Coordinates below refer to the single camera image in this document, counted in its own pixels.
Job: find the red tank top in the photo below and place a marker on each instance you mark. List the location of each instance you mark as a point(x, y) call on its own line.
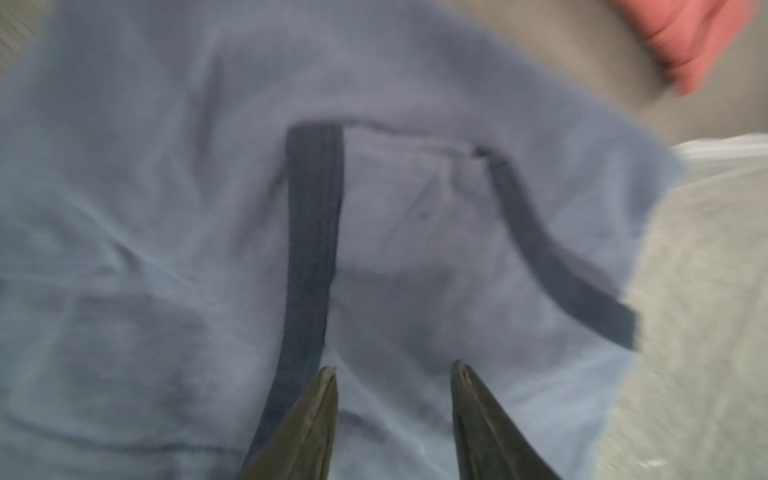
point(687, 36)

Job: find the blue tank top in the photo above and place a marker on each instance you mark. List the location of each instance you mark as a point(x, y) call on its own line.
point(205, 202)

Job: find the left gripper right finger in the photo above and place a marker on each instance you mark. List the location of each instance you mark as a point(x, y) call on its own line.
point(489, 445)

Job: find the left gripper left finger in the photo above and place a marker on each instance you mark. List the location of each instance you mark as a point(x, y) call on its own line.
point(302, 446)

